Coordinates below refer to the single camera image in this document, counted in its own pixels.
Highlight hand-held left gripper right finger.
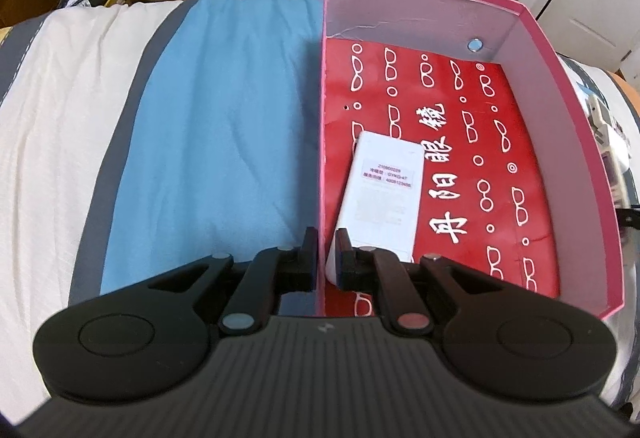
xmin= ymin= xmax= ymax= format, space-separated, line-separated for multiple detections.
xmin=335 ymin=227 xmax=504 ymax=338

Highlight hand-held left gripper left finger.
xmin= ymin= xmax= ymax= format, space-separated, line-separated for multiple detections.
xmin=148 ymin=227 xmax=319 ymax=338

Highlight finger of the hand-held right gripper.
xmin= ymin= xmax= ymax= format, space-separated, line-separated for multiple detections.
xmin=618 ymin=203 xmax=640 ymax=233

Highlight pink cardboard box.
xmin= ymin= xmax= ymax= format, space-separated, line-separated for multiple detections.
xmin=316 ymin=0 xmax=628 ymax=321

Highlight white remote control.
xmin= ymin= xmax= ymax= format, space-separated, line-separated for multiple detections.
xmin=584 ymin=91 xmax=632 ymax=206

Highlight blue blanket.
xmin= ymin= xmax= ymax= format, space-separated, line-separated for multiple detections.
xmin=100 ymin=0 xmax=326 ymax=296

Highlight red printed paper bag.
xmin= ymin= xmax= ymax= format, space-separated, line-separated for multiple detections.
xmin=320 ymin=36 xmax=561 ymax=318

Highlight white grey striped bed sheet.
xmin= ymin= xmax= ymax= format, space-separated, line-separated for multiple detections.
xmin=0 ymin=0 xmax=640 ymax=424

